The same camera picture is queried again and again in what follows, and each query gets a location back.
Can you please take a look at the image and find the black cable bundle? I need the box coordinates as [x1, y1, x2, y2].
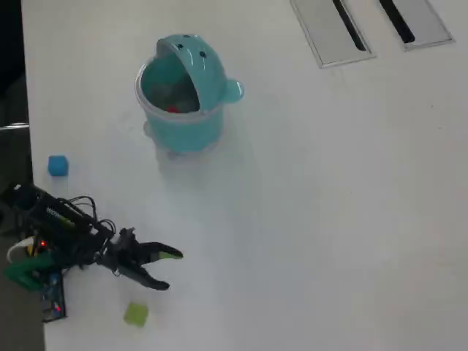
[60, 195, 116, 235]

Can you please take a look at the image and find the silver table cable hatch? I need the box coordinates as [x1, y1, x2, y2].
[288, 0, 376, 69]
[378, 0, 456, 53]

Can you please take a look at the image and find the blue controller circuit board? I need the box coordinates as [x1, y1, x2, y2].
[39, 272, 67, 322]

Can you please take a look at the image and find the white cable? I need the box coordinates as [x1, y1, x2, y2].
[7, 236, 37, 263]

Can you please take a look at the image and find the green table clamp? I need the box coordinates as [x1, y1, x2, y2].
[4, 254, 56, 292]

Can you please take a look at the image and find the teal whale-shaped bin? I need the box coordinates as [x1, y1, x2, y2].
[134, 34, 246, 154]

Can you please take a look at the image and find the blue lego block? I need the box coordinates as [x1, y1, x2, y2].
[47, 154, 69, 178]

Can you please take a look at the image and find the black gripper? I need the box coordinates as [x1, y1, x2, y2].
[97, 226, 184, 292]

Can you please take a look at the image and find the green lego block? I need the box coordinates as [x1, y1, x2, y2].
[123, 301, 149, 327]

